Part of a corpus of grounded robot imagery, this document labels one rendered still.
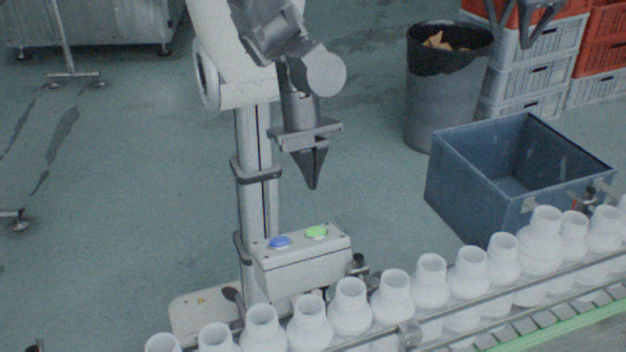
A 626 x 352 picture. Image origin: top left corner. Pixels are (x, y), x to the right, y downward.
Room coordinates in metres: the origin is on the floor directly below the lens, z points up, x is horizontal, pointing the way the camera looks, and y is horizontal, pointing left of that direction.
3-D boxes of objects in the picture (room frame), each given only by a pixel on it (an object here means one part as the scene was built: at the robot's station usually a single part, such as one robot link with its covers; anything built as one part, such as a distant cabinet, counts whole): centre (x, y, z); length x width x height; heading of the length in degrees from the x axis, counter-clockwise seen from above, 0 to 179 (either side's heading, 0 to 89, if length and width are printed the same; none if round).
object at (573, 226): (0.62, -0.39, 1.08); 0.06 x 0.06 x 0.17
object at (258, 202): (1.11, 0.13, 0.74); 0.11 x 0.11 x 0.40; 22
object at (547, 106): (3.04, -1.19, 0.11); 0.61 x 0.41 x 0.22; 118
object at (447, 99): (2.74, -0.72, 0.32); 0.45 x 0.45 x 0.64
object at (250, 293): (1.11, 0.13, 0.49); 0.13 x 0.13 x 0.40; 22
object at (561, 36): (3.04, -1.19, 0.55); 0.61 x 0.41 x 0.22; 119
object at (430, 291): (0.53, -0.16, 1.08); 0.06 x 0.06 x 0.17
